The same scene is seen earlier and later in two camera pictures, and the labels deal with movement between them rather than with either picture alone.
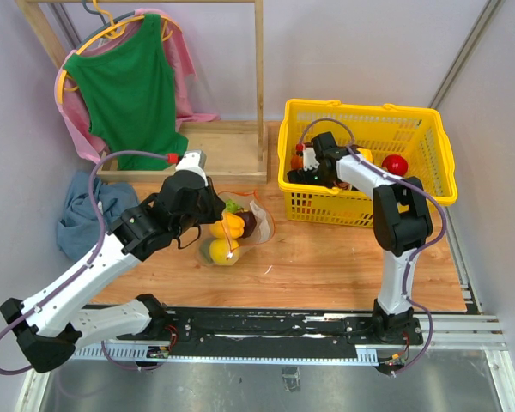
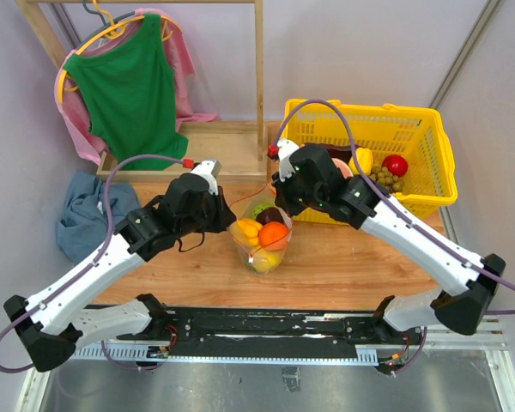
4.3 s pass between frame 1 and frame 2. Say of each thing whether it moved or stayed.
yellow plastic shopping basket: stayed
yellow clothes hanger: stayed
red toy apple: stayed
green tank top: stayed
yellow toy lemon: moved
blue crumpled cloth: stayed
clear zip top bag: moved
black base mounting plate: stayed
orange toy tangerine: moved
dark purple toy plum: moved
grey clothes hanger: stayed
